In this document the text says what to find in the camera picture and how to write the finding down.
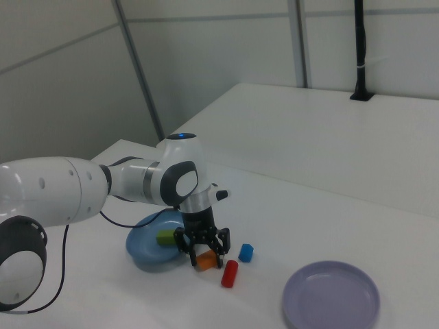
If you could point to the purple plate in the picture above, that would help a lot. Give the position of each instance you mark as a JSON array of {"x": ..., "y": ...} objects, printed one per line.
[{"x": 331, "y": 296}]

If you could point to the grey partition post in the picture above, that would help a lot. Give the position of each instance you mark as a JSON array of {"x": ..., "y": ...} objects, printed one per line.
[
  {"x": 303, "y": 44},
  {"x": 139, "y": 68}
]

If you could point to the blue plate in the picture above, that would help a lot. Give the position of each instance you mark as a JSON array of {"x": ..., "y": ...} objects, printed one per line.
[{"x": 144, "y": 246}]

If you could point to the red cylinder block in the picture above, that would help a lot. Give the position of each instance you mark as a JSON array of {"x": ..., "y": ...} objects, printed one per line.
[{"x": 229, "y": 274}]

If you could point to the orange rectangular block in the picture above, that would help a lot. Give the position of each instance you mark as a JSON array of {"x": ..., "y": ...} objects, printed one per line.
[{"x": 205, "y": 262}]

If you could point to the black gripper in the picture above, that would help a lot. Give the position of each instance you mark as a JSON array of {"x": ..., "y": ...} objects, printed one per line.
[{"x": 199, "y": 224}]

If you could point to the blue short block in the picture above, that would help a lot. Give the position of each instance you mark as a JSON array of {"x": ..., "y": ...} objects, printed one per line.
[{"x": 246, "y": 253}]

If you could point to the green rectangular block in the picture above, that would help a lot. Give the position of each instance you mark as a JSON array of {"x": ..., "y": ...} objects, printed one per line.
[{"x": 165, "y": 238}]

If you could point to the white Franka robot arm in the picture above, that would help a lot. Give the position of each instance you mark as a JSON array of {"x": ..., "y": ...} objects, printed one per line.
[{"x": 51, "y": 188}]

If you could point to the black pole with base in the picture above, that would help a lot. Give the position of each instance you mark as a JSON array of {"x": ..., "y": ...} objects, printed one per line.
[{"x": 360, "y": 41}]

